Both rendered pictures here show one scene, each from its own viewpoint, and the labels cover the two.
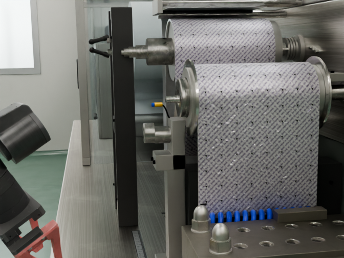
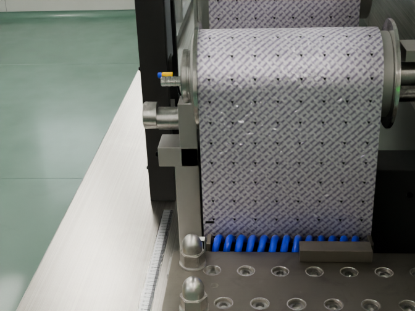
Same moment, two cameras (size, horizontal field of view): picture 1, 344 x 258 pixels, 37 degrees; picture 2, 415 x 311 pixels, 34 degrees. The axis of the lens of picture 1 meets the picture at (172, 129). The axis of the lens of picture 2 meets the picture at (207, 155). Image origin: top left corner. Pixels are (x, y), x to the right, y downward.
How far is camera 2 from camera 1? 35 cm
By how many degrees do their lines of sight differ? 21
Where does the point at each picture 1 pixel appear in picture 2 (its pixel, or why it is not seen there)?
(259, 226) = (272, 265)
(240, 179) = (260, 194)
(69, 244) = (79, 225)
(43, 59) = not seen: outside the picture
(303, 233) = (322, 287)
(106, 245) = (122, 231)
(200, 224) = (187, 260)
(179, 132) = (189, 120)
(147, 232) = not seen: hidden behind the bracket
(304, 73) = (363, 53)
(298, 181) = (345, 202)
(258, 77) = (290, 58)
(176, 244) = not seen: hidden behind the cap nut
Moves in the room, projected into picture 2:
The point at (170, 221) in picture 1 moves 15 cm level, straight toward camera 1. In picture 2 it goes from (181, 227) to (154, 284)
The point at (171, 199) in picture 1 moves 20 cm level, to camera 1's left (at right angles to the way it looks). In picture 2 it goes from (182, 201) to (62, 191)
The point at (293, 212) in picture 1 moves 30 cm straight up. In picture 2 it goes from (322, 251) to (332, 27)
